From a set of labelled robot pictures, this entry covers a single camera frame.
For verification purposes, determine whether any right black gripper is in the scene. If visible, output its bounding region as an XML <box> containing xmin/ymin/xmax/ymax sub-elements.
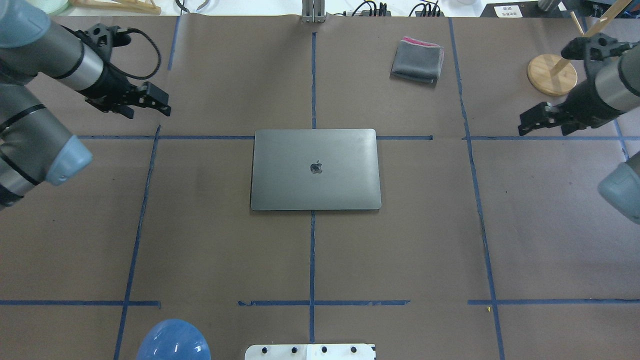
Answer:
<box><xmin>518</xmin><ymin>85</ymin><xmax>621</xmax><ymax>136</ymax></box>

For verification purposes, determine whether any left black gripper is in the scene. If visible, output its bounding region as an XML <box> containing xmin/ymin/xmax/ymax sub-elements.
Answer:
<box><xmin>82</xmin><ymin>64</ymin><xmax>172</xmax><ymax>119</ymax></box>

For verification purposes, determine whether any grey laptop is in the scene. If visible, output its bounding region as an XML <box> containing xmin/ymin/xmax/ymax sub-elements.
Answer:
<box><xmin>250</xmin><ymin>129</ymin><xmax>382</xmax><ymax>211</ymax></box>

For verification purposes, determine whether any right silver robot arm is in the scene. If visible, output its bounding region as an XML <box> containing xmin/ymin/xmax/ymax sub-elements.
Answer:
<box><xmin>518</xmin><ymin>46</ymin><xmax>640</xmax><ymax>224</ymax></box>

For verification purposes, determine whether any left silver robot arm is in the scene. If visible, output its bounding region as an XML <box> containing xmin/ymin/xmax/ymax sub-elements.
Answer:
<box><xmin>0</xmin><ymin>0</ymin><xmax>172</xmax><ymax>210</ymax></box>

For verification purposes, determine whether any wooden mug tree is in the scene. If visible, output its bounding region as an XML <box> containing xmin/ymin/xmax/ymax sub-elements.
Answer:
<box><xmin>526</xmin><ymin>0</ymin><xmax>632</xmax><ymax>97</ymax></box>

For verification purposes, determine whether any wooden dish rack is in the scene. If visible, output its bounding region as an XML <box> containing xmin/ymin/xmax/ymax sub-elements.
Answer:
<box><xmin>68</xmin><ymin>0</ymin><xmax>162</xmax><ymax>16</ymax></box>

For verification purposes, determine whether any pale green glass plate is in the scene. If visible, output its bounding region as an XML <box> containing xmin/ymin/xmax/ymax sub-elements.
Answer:
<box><xmin>27</xmin><ymin>0</ymin><xmax>70</xmax><ymax>16</ymax></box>

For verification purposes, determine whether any grey pink folded cloth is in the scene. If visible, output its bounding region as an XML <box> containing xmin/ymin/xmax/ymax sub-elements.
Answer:
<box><xmin>390</xmin><ymin>36</ymin><xmax>445</xmax><ymax>84</ymax></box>

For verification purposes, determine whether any blue desk lamp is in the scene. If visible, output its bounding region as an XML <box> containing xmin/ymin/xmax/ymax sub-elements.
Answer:
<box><xmin>135</xmin><ymin>318</ymin><xmax>211</xmax><ymax>360</ymax></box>

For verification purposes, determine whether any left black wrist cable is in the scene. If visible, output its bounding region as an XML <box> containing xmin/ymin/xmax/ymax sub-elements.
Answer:
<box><xmin>65</xmin><ymin>26</ymin><xmax>163</xmax><ymax>81</ymax></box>

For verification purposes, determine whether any aluminium frame post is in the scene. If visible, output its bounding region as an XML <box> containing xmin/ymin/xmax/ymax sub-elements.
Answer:
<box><xmin>301</xmin><ymin>0</ymin><xmax>327</xmax><ymax>24</ymax></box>

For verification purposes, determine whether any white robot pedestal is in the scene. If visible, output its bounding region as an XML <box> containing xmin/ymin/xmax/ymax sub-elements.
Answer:
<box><xmin>244</xmin><ymin>343</ymin><xmax>377</xmax><ymax>360</ymax></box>

